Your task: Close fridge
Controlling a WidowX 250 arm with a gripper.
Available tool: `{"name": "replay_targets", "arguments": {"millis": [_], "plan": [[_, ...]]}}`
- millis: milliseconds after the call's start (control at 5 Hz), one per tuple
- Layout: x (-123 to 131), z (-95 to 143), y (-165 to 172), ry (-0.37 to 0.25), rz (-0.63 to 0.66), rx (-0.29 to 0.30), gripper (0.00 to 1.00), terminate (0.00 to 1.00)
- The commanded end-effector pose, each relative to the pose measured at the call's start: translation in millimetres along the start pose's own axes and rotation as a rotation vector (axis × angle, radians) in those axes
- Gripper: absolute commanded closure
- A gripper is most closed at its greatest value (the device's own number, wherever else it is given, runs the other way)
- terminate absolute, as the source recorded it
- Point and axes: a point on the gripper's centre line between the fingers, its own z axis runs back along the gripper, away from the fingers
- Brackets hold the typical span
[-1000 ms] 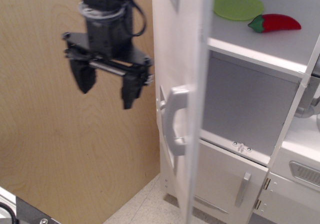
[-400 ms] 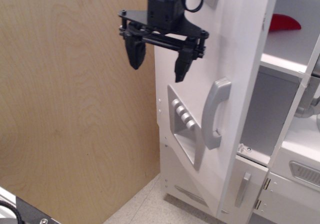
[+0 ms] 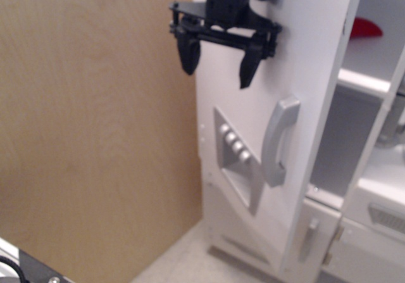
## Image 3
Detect black metal base plate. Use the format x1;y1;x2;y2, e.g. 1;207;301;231
1;238;73;283

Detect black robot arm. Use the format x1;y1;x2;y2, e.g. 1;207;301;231
170;0;282;89

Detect black cable on base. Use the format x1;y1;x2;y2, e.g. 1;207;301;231
0;255;29;283

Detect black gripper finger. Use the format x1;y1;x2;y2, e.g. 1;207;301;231
239;44;267;89
177;31;201;75

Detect grey oven vent panel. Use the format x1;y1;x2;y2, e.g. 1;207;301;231
368;204;405;234

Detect silver door handle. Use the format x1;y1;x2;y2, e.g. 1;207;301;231
261;95;301;187
299;218;320;263

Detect silver upper door handle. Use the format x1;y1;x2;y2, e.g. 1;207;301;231
261;95;301;187

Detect brass oven hinge upper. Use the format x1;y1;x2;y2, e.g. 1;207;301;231
333;225;344;242

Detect white lower freezer door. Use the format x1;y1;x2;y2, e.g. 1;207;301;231
202;181;341;283

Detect white toy oven unit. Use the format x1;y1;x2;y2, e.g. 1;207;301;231
318;159;405;283

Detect red toy chili pepper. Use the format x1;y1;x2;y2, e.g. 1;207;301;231
350;17;383;39

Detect brass oven hinge lower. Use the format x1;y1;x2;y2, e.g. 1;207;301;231
322;252;333;266

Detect white toy fridge cabinet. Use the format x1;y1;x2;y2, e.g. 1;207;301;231
197;0;405;283

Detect grey dispenser box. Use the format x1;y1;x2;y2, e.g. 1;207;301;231
213;108;265;215

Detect white fridge door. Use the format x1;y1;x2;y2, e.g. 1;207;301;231
196;0;359;277

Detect silver lower door handle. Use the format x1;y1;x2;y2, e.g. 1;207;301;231
299;218;320;263

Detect plywood board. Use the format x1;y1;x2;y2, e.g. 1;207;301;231
1;0;201;282

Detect grey faucet pipe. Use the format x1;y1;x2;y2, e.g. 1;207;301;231
376;79;404;149

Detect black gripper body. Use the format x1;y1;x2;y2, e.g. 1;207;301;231
169;0;282;57

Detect brass oven hinge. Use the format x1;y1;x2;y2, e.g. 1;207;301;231
333;225;344;242
322;252;333;266

